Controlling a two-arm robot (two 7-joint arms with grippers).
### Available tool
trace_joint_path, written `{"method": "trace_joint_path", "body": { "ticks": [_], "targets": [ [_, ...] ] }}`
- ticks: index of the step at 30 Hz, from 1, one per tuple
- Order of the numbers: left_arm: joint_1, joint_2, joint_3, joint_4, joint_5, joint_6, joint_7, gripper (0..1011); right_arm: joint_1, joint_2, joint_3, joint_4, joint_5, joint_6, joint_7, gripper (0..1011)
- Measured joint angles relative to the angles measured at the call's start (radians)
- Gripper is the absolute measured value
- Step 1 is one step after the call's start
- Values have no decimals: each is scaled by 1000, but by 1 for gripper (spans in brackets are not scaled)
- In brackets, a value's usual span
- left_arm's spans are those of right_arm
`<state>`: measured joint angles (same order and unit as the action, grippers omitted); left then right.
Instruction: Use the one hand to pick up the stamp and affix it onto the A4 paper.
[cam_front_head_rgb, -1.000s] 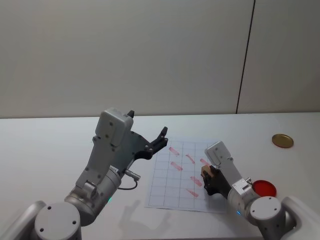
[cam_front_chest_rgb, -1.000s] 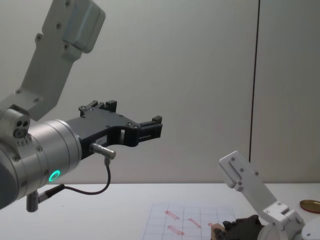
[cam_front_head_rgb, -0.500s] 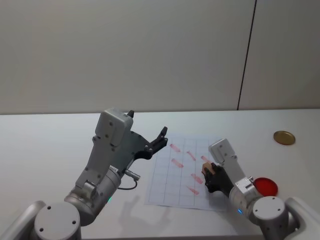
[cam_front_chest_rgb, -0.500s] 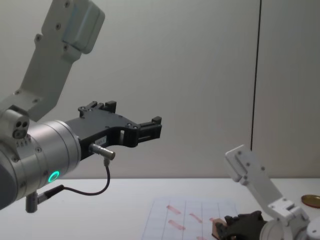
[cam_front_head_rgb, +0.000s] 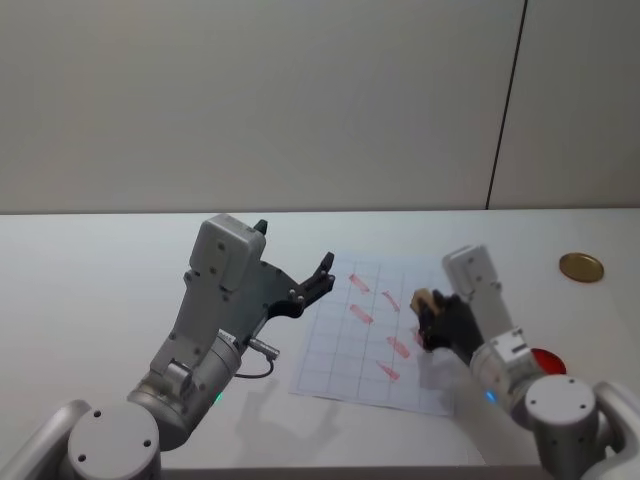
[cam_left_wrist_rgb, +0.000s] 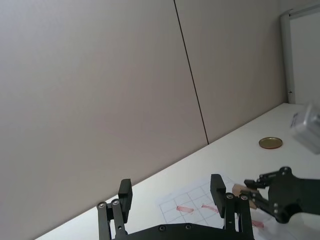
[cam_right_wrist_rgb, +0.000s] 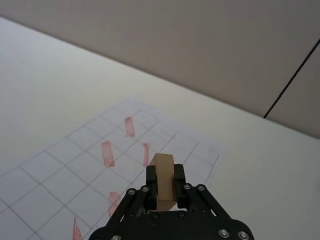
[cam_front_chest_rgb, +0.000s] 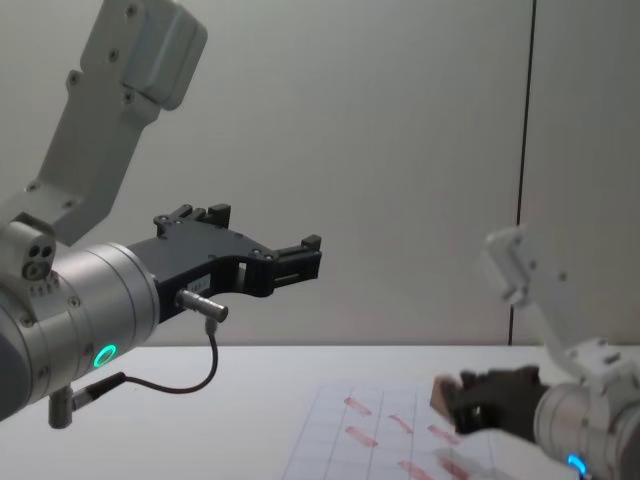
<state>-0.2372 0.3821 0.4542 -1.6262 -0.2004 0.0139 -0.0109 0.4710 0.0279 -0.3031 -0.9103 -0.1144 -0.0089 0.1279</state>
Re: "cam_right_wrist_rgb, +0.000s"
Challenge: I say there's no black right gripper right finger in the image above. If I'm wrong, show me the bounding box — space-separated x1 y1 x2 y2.
173 163 233 222

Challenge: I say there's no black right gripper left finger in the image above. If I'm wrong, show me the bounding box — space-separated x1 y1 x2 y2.
106 164 159 224

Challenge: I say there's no tan wooden block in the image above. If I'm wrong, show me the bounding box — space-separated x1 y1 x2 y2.
151 153 176 212

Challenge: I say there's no white paper sheet with grid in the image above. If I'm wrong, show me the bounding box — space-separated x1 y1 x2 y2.
0 96 221 240

